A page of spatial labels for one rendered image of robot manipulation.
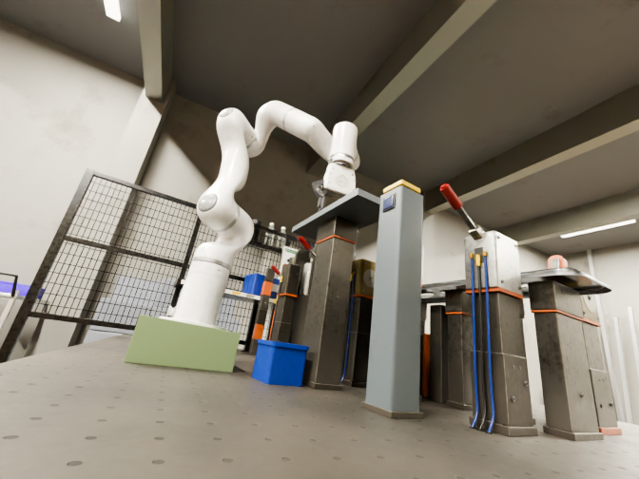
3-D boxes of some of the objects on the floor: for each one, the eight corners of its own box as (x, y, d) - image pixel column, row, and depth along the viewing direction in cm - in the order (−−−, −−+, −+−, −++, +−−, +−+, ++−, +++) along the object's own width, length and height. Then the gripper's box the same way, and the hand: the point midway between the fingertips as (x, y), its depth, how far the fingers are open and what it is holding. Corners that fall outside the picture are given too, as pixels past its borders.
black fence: (342, 478, 194) (362, 256, 246) (-101, 521, 106) (78, 161, 158) (331, 469, 205) (353, 258, 258) (-77, 501, 117) (83, 171, 170)
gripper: (358, 180, 102) (354, 225, 96) (312, 163, 97) (304, 211, 91) (370, 168, 95) (365, 217, 89) (319, 151, 90) (312, 201, 84)
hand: (335, 211), depth 90 cm, fingers open, 8 cm apart
